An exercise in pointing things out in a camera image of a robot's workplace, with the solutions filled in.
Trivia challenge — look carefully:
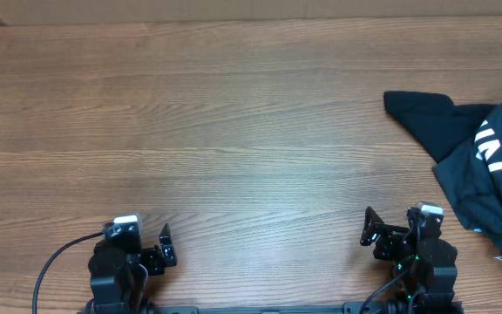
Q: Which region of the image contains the dark green t-shirt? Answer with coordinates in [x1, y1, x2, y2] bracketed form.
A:
[433, 104, 502, 250]

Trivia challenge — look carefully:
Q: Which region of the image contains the black garment in pile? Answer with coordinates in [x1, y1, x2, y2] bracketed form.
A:
[383, 91, 494, 163]

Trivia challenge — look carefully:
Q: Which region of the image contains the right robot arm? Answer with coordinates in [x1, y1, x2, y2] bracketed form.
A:
[357, 201, 464, 313]

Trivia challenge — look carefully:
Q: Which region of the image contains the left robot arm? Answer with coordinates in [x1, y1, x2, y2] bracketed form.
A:
[88, 222, 177, 314]

